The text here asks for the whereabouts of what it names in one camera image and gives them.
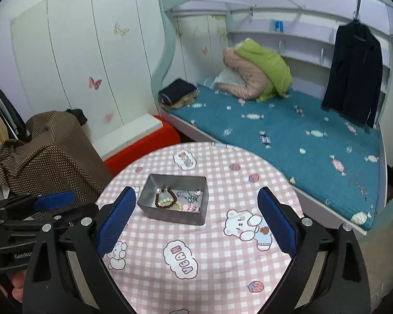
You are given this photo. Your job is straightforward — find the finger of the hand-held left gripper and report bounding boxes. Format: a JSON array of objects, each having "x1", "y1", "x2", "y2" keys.
[
  {"x1": 0, "y1": 191, "x2": 77, "y2": 218},
  {"x1": 0, "y1": 203, "x2": 99, "y2": 236}
]

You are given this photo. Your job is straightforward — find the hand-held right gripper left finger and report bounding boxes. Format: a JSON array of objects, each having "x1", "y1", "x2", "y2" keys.
[{"x1": 22, "y1": 186, "x2": 138, "y2": 314}]

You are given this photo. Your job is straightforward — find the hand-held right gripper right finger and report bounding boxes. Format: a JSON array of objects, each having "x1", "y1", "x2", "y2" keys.
[{"x1": 257, "y1": 186, "x2": 371, "y2": 314}]

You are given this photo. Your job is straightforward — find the red bead bracelet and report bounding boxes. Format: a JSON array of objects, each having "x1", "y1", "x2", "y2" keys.
[{"x1": 155, "y1": 186, "x2": 178, "y2": 209}]

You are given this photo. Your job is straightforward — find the pale pearl bracelet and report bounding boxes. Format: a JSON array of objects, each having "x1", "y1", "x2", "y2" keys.
[{"x1": 160, "y1": 198, "x2": 184, "y2": 211}]

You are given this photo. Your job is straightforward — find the grey metal tin box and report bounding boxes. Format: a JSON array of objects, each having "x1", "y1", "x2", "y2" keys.
[{"x1": 137, "y1": 174, "x2": 209, "y2": 226}]

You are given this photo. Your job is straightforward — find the pink charm bracelet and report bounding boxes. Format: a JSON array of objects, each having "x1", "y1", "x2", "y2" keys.
[{"x1": 170, "y1": 203, "x2": 199, "y2": 213}]

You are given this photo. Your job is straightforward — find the glass ball pendant chain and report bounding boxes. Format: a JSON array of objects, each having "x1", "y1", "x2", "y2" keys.
[{"x1": 177, "y1": 188, "x2": 204, "y2": 203}]

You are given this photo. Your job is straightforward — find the person's left hand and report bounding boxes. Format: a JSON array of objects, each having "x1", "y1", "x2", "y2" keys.
[{"x1": 10, "y1": 270, "x2": 25, "y2": 303}]

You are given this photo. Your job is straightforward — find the brown dotted cloth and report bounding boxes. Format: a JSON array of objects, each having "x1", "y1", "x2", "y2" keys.
[{"x1": 0, "y1": 110, "x2": 113, "y2": 221}]

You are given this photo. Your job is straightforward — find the teal candy print bed sheet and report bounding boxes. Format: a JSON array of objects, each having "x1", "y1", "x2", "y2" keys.
[{"x1": 165, "y1": 83, "x2": 380, "y2": 231}]

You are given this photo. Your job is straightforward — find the pink checked bear tablecloth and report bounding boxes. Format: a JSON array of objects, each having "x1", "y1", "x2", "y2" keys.
[{"x1": 95, "y1": 141, "x2": 303, "y2": 314}]

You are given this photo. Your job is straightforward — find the red and white bench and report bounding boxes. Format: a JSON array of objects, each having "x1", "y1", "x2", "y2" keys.
[{"x1": 103, "y1": 119, "x2": 181, "y2": 175}]

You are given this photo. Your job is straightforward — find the small black cloth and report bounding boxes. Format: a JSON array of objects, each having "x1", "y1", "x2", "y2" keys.
[{"x1": 65, "y1": 107, "x2": 88, "y2": 125}]

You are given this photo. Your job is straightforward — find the black framed folding boards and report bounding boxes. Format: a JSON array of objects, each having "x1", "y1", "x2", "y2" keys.
[{"x1": 0, "y1": 83, "x2": 30, "y2": 144}]

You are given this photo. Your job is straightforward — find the beige folded clothes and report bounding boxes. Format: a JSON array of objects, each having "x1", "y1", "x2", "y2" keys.
[{"x1": 164, "y1": 93, "x2": 199, "y2": 110}]

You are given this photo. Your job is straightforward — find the white wardrobe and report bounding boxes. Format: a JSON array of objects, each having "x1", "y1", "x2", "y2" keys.
[{"x1": 10, "y1": 0, "x2": 171, "y2": 161}]

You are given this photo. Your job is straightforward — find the dark folded clothes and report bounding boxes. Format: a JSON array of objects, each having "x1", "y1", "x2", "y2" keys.
[{"x1": 158, "y1": 78, "x2": 198, "y2": 105}]

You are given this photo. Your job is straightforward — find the pink padded jacket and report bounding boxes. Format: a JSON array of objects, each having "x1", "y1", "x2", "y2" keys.
[{"x1": 218, "y1": 42, "x2": 269, "y2": 99}]

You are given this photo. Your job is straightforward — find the white pillow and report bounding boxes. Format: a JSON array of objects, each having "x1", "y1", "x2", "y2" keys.
[{"x1": 205, "y1": 70, "x2": 246, "y2": 90}]

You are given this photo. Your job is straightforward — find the green padded jacket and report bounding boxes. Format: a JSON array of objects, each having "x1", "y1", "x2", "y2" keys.
[{"x1": 236, "y1": 38, "x2": 293, "y2": 103}]

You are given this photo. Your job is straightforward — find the black hanging coat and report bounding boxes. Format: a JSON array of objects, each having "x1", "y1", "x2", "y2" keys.
[{"x1": 321, "y1": 23, "x2": 384, "y2": 128}]

